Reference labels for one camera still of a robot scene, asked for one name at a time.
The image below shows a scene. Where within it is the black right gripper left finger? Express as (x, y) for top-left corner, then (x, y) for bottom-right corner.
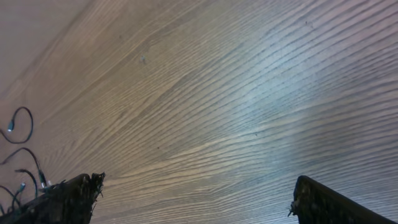
(1, 172), (106, 224)

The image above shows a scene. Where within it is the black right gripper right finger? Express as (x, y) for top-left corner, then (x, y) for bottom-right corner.
(290, 175), (396, 224)

